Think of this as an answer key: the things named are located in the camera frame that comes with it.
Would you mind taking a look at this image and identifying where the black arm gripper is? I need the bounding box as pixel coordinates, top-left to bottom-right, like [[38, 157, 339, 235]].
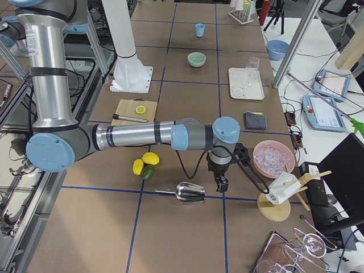
[[208, 159, 230, 192]]

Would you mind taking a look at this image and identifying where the green bowl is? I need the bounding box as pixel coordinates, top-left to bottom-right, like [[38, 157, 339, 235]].
[[187, 52, 206, 68]]

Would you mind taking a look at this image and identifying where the light blue cup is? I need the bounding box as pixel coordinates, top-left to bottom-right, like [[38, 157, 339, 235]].
[[195, 23, 205, 38]]

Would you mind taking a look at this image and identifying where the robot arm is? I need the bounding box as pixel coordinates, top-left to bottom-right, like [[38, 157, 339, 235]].
[[13, 1, 240, 192]]

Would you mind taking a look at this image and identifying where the steel ice scoop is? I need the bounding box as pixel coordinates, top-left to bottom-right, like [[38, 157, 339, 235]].
[[155, 181, 205, 204]]

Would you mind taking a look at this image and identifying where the pink bowl with ice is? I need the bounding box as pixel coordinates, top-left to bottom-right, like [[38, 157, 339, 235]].
[[253, 140, 296, 178]]

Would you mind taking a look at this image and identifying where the dark blue bowl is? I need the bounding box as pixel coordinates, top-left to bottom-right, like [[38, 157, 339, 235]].
[[266, 40, 289, 61]]

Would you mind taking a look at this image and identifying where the wooden mug tree stand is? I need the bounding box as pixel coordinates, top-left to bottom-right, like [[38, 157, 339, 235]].
[[257, 171, 332, 222]]

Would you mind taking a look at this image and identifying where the grey folded cloth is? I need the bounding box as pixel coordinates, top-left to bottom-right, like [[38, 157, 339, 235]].
[[243, 111, 267, 130]]

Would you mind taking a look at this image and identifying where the green avocado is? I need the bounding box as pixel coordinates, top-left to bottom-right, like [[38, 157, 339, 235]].
[[140, 165, 155, 180]]

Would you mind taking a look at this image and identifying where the yellow lemon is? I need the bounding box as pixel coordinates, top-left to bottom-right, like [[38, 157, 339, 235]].
[[142, 152, 160, 166]]

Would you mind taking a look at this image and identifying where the yellow mango fruit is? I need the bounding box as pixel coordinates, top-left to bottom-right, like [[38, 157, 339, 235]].
[[132, 159, 144, 176]]

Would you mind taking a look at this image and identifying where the cream bear tray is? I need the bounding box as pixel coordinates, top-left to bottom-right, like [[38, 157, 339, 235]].
[[228, 68, 264, 101]]

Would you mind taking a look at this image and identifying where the lemon half slice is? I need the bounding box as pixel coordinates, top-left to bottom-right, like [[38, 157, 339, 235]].
[[135, 105, 147, 115]]

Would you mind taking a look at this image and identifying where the wooden cutting board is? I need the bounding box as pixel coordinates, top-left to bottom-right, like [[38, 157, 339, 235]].
[[114, 99, 158, 123]]

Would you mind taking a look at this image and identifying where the near teach pendant tablet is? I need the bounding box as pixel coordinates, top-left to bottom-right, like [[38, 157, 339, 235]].
[[302, 95, 346, 133]]

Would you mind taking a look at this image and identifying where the teach pendant tablet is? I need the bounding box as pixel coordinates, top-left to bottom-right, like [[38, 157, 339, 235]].
[[312, 69, 350, 102], [302, 95, 346, 133]]

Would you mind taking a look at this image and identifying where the steel muddler black cap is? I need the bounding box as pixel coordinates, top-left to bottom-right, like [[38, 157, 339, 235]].
[[112, 114, 148, 123]]

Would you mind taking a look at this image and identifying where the green tipped metal rod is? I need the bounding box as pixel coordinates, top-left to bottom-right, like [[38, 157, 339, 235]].
[[287, 72, 364, 135]]

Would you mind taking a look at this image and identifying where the far teach pendant tablet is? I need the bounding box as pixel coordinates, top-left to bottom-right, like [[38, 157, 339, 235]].
[[312, 69, 350, 102]]

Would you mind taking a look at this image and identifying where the red bottle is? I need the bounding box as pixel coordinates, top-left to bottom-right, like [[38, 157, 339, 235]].
[[259, 0, 270, 26]]

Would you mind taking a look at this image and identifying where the black tripod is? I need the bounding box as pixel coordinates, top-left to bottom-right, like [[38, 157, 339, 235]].
[[263, 0, 285, 35]]

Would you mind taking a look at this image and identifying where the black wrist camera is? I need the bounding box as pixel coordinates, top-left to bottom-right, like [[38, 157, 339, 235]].
[[234, 143, 250, 166]]

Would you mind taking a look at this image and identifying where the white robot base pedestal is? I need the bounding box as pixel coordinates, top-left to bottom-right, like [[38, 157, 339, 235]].
[[103, 1, 153, 94]]

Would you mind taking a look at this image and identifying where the white wire cup rack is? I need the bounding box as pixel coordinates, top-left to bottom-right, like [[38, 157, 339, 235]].
[[228, 0, 255, 24]]

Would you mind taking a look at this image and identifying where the aluminium frame post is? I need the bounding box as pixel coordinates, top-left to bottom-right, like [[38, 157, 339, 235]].
[[272, 0, 322, 89]]

